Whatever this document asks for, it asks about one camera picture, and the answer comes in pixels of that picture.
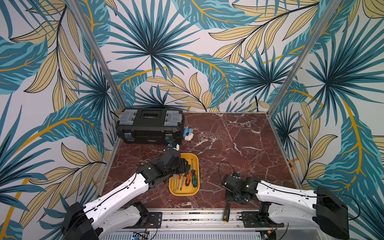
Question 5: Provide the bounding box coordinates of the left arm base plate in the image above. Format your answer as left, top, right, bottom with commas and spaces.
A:
124, 212, 163, 229

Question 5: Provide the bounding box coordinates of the aluminium front rail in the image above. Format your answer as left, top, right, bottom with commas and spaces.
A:
99, 209, 330, 240

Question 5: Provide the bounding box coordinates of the orange black handle screwdriver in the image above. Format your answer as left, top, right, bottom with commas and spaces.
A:
185, 171, 192, 186

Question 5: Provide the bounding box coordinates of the yellow plastic tray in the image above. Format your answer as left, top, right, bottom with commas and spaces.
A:
169, 153, 200, 197

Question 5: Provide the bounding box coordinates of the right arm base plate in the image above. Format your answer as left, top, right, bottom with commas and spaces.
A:
239, 212, 285, 229

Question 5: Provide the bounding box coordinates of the green black handle screwdriver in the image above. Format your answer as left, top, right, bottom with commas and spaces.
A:
191, 161, 198, 188

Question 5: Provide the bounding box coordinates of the orange slim screwdriver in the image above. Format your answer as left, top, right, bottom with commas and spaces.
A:
286, 159, 294, 170

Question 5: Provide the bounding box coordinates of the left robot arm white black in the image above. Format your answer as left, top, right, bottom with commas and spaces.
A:
61, 149, 191, 240

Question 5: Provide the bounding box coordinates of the black plastic toolbox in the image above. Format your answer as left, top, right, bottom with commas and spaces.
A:
116, 108, 185, 145

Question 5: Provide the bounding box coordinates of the yellow black handle screwdriver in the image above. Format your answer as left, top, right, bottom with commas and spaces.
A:
180, 174, 187, 191

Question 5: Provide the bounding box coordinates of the white blue plug adapter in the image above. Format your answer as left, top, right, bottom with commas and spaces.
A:
183, 127, 194, 142

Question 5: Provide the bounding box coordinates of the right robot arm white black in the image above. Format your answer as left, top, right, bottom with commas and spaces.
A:
222, 173, 350, 240

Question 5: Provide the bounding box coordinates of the yellow dotted black screwdriver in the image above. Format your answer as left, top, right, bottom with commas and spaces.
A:
223, 202, 231, 223

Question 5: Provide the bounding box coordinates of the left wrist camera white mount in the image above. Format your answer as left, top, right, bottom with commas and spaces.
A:
169, 143, 180, 151

